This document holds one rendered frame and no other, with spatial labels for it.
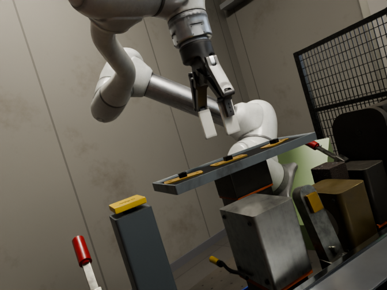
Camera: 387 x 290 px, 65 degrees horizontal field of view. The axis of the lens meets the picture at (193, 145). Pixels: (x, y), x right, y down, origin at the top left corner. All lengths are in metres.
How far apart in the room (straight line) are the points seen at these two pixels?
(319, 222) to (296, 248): 0.07
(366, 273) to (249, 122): 0.86
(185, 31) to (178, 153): 2.58
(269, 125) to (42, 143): 1.86
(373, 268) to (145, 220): 0.36
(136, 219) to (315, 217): 0.30
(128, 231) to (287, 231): 0.27
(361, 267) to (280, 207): 0.14
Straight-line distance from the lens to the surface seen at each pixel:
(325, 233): 0.55
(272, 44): 3.95
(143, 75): 1.19
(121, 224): 0.56
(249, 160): 0.62
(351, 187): 0.58
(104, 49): 0.77
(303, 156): 1.34
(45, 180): 2.61
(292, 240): 0.50
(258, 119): 1.27
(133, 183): 2.87
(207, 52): 0.67
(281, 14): 3.91
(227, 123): 0.62
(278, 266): 0.49
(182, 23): 0.68
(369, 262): 0.52
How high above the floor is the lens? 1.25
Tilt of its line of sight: 3 degrees down
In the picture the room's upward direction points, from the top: 17 degrees counter-clockwise
